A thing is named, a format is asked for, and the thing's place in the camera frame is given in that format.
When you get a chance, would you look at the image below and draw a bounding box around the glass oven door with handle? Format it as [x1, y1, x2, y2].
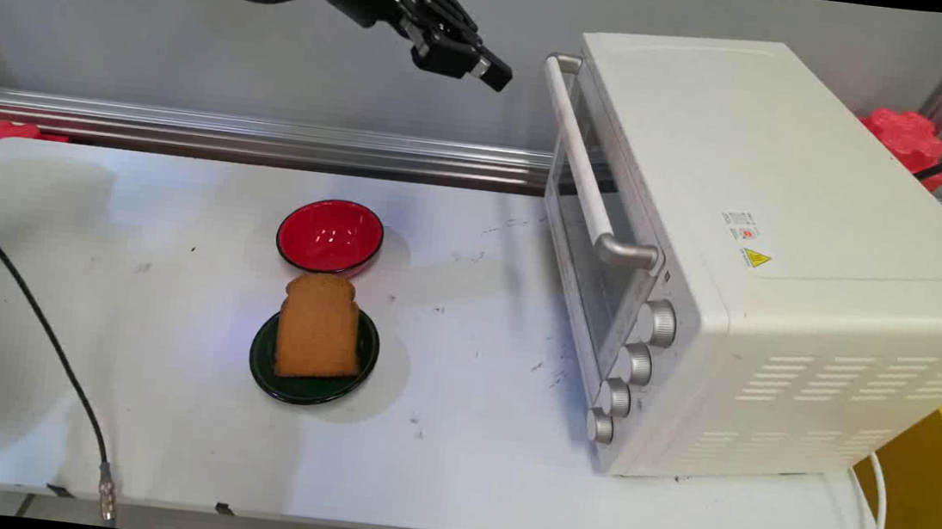
[513, 51, 686, 404]

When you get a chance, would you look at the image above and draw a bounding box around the red bowl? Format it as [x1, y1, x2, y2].
[273, 194, 389, 282]

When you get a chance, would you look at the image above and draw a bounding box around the brown toast slice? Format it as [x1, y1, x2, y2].
[272, 269, 369, 385]

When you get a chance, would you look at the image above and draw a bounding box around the silver oven knob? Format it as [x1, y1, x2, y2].
[583, 406, 617, 446]
[634, 298, 680, 350]
[613, 340, 656, 387]
[596, 377, 634, 419]

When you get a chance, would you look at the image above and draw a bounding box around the dark green plate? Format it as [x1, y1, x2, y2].
[244, 299, 385, 413]

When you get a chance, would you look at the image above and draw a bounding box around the white toaster oven body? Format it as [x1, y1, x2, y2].
[519, 21, 942, 508]

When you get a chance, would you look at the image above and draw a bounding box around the red plastic object right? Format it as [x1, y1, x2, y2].
[853, 105, 942, 193]

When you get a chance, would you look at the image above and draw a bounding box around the aluminium profile rail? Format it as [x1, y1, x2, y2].
[0, 87, 942, 236]

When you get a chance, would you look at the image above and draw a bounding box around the black cable with metal connector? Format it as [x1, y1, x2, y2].
[0, 187, 148, 525]

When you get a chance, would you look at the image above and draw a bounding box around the white power cable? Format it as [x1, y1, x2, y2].
[841, 448, 895, 529]

